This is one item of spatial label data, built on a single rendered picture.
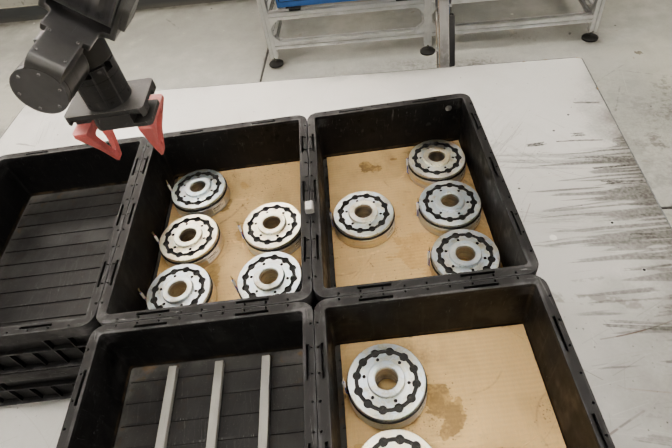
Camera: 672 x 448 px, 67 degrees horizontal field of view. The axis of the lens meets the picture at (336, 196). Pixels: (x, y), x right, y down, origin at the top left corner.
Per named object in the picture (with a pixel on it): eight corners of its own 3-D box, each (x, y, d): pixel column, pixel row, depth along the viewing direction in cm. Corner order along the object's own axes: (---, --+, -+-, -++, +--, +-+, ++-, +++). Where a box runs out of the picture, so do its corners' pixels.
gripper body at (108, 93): (148, 119, 63) (122, 69, 57) (70, 130, 63) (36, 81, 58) (158, 88, 67) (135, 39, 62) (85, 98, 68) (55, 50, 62)
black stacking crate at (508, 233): (317, 161, 102) (308, 116, 94) (463, 141, 101) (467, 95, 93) (326, 340, 75) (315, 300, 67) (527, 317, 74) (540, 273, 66)
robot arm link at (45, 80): (142, -12, 55) (59, -55, 52) (104, 46, 47) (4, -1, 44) (117, 68, 63) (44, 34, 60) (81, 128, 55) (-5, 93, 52)
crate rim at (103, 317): (154, 144, 97) (149, 134, 95) (308, 123, 96) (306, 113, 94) (100, 334, 69) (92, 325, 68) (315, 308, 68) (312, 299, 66)
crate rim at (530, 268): (308, 123, 96) (306, 113, 94) (467, 102, 94) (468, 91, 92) (315, 308, 68) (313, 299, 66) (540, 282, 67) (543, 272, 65)
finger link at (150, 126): (174, 166, 69) (146, 112, 62) (123, 172, 69) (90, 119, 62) (182, 133, 73) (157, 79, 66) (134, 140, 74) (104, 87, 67)
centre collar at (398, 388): (365, 364, 67) (364, 362, 66) (402, 359, 67) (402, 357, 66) (369, 401, 63) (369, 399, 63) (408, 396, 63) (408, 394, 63)
